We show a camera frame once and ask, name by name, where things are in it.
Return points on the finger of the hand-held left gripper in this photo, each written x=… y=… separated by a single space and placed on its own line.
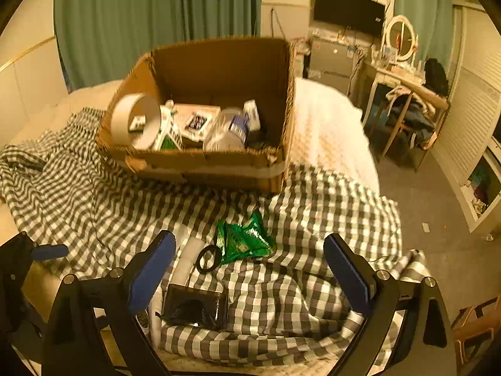
x=49 y=252

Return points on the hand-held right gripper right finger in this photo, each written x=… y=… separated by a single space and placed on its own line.
x=348 y=278

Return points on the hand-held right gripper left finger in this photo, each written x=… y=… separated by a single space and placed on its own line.
x=152 y=266

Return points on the white tube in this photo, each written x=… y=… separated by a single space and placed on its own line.
x=188 y=258

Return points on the green snack packet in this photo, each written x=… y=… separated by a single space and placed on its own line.
x=244 y=239

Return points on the green and white medicine box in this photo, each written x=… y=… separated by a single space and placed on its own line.
x=168 y=133

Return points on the white tape roll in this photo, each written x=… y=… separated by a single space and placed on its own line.
x=148 y=121

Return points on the clear plastic bottle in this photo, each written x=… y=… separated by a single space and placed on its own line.
x=225 y=129

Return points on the small white plastic packet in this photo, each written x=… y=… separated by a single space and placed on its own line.
x=252 y=113

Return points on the brown cardboard box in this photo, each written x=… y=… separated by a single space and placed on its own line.
x=219 y=70

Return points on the green checked blanket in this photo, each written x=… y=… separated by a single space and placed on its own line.
x=98 y=203

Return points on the wooden stool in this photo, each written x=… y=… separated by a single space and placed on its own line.
x=477 y=325

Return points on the clothes pile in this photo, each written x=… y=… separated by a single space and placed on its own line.
x=415 y=121

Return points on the wooden chair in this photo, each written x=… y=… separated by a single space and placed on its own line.
x=430 y=100

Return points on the white wardrobe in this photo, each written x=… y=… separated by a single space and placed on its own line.
x=469 y=117

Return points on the white vanity table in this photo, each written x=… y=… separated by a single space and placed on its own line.
x=391 y=74

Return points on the grey mini fridge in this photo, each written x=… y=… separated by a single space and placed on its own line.
x=332 y=62

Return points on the black backpack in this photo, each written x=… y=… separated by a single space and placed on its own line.
x=436 y=76

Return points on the green curtain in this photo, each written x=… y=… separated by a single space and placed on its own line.
x=117 y=19
x=422 y=4
x=219 y=4

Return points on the white oval mirror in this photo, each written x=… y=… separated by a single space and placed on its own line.
x=403 y=37

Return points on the black wall television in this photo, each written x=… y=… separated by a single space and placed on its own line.
x=348 y=8

